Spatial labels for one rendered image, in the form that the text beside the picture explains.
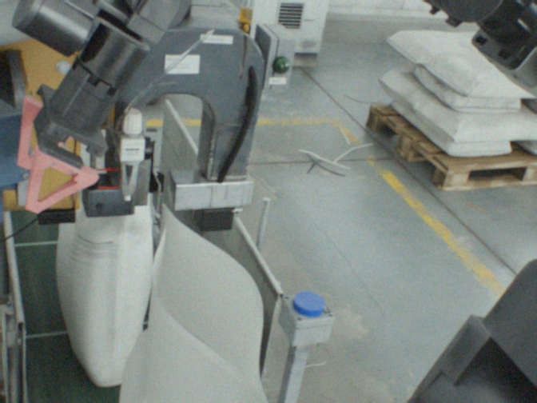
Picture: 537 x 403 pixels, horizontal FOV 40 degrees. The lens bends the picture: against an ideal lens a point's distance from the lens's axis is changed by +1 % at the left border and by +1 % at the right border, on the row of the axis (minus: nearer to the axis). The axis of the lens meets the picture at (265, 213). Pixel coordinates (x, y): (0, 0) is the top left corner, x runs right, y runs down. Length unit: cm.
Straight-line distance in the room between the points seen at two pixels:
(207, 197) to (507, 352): 106
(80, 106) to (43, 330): 128
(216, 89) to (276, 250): 193
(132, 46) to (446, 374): 55
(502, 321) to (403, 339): 251
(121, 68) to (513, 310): 57
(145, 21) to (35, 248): 162
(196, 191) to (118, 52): 56
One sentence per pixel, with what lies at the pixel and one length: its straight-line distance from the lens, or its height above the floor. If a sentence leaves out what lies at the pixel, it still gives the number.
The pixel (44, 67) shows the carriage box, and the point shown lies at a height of 127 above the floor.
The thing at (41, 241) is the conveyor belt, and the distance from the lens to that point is 233.
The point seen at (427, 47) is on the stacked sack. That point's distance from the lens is 407.
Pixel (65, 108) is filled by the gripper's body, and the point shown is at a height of 136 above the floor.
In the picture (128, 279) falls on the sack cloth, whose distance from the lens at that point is 169.
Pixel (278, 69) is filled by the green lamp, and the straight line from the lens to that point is 121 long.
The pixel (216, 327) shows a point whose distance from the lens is 121.
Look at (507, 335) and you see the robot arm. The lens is 27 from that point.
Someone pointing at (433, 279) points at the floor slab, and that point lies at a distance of 316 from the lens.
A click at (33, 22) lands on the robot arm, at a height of 145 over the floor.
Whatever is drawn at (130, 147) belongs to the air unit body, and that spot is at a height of 117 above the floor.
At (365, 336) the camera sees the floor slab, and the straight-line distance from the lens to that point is 273.
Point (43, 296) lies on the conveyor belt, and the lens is 211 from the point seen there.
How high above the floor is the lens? 168
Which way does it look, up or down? 30 degrees down
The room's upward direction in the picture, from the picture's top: 10 degrees clockwise
